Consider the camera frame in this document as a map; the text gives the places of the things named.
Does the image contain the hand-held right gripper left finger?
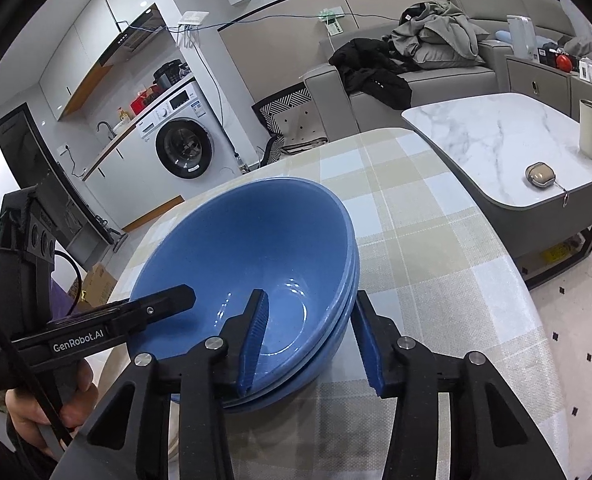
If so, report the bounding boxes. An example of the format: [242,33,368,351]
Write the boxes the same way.
[51,288,270,480]

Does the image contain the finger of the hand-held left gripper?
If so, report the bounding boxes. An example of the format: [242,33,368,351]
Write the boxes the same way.
[118,284,197,333]

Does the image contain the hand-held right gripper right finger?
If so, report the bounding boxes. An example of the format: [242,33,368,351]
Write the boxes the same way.
[352,290,567,480]

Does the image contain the person's left hand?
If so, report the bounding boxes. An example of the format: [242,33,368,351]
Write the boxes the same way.
[5,360,99,461]

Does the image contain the purple bag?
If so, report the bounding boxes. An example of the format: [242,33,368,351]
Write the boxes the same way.
[51,280,84,318]

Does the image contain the cardboard box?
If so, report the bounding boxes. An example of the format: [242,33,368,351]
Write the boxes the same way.
[78,262,118,311]

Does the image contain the checkered tablecloth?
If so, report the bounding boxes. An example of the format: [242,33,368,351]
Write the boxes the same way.
[96,127,569,480]

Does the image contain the white kitchen counter cabinet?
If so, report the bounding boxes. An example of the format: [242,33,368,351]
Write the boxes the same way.
[81,120,184,231]

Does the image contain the black framed glass door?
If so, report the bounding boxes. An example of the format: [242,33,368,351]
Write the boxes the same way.
[0,102,127,271]

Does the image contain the white washing machine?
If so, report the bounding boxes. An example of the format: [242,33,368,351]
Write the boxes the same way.
[135,76,244,181]

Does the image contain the white upper cabinets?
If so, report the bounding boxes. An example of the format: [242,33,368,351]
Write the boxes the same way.
[38,0,157,121]

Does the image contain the black pressure cooker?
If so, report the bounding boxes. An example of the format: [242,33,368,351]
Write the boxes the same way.
[153,59,189,88]

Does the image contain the black patterned cushion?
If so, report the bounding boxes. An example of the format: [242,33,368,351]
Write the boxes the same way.
[252,85,317,141]

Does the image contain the beige earphone case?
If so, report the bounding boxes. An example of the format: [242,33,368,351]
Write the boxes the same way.
[525,161,572,208]

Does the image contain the marble coffee table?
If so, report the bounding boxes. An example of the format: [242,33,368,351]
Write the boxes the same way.
[401,92,592,291]

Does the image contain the range hood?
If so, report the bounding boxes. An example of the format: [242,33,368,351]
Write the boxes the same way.
[101,4,169,67]

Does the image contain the black jacket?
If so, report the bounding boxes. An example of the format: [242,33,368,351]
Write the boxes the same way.
[328,37,413,110]

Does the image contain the grey sofa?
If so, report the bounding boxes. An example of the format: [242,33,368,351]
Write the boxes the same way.
[303,0,577,141]

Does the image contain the beige tumbler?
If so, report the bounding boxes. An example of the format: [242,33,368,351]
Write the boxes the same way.
[577,99,592,161]

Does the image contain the grey side cabinet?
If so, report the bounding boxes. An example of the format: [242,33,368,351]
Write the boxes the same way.
[506,55,592,121]

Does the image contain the grey clothes pile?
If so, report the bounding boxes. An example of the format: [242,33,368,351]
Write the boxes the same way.
[391,1,491,71]

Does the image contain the grey garment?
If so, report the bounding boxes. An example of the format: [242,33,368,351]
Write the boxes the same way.
[563,35,592,58]

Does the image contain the black cable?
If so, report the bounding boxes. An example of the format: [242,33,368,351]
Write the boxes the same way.
[0,250,84,448]

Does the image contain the white wall socket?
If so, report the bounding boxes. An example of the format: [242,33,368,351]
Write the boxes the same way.
[320,7,344,36]

